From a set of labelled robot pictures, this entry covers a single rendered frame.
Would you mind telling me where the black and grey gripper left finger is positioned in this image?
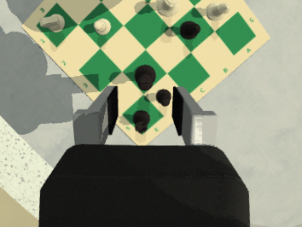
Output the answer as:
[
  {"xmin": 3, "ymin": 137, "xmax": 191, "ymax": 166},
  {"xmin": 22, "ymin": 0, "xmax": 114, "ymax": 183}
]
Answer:
[{"xmin": 73, "ymin": 85, "xmax": 119, "ymax": 145}]

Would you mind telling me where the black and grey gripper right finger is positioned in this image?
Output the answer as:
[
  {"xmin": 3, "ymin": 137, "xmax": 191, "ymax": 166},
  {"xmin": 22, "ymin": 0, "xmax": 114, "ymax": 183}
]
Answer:
[{"xmin": 171, "ymin": 86, "xmax": 218, "ymax": 147}]

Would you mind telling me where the green and cream chessboard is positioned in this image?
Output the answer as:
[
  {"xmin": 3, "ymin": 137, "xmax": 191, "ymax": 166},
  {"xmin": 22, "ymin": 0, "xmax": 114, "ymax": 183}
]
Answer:
[{"xmin": 22, "ymin": 0, "xmax": 270, "ymax": 145}]

